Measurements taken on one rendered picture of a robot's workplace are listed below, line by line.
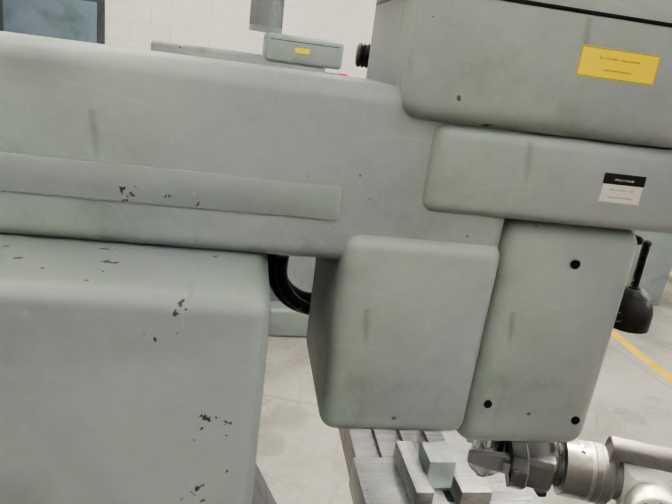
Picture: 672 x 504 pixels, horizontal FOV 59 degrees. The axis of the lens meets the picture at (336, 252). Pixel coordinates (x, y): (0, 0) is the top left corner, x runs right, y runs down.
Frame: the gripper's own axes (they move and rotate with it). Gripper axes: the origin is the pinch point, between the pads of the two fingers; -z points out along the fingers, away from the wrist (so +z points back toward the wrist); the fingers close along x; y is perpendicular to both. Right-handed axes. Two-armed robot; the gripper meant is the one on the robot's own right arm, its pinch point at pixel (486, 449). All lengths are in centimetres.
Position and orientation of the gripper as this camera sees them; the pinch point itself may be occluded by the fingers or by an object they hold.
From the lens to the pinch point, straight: 99.7
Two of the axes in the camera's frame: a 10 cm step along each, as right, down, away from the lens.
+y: -1.2, 9.5, 3.0
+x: -2.0, 2.8, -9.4
